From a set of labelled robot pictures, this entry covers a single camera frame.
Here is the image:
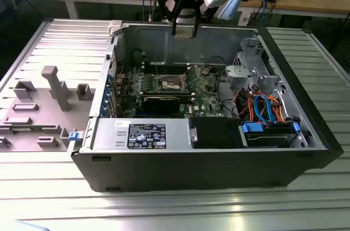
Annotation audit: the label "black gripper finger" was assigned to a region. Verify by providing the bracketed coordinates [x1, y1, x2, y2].
[190, 0, 203, 37]
[156, 0, 179, 36]

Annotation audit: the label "silver CPU plate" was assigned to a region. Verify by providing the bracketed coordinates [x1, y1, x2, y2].
[174, 25, 196, 40]

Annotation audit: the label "black RAM slot row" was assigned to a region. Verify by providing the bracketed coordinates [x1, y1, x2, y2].
[143, 62, 191, 75]

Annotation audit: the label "CPU socket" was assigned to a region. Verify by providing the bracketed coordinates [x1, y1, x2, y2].
[154, 74, 188, 92]

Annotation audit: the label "blue expansion slot clips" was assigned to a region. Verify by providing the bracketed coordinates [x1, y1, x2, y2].
[98, 74, 114, 119]

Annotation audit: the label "silver metal drive cage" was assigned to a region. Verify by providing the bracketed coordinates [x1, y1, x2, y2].
[225, 37, 288, 95]

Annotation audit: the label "green motherboard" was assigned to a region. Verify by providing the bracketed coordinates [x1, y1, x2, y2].
[113, 63, 228, 119]

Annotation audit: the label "black graphics card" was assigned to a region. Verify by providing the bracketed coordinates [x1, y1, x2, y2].
[142, 96, 181, 114]

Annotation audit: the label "black drive bay shroud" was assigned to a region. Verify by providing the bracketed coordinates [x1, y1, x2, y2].
[191, 117, 242, 149]

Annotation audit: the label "silver power supply unit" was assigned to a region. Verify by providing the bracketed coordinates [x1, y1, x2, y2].
[91, 117, 192, 151]

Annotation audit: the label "hard disk in blue carrier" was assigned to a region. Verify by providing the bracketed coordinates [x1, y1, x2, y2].
[239, 121, 301, 149]

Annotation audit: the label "black PC case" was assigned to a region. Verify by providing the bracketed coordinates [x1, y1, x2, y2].
[67, 20, 345, 193]

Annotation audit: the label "grey plastic parts rack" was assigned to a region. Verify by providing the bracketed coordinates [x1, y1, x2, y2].
[0, 66, 95, 152]

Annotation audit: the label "blue flat data wire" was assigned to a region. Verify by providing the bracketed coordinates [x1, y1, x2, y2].
[253, 93, 279, 125]

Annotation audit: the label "orange wire bundle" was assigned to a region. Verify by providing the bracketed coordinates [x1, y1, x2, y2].
[234, 88, 287, 122]

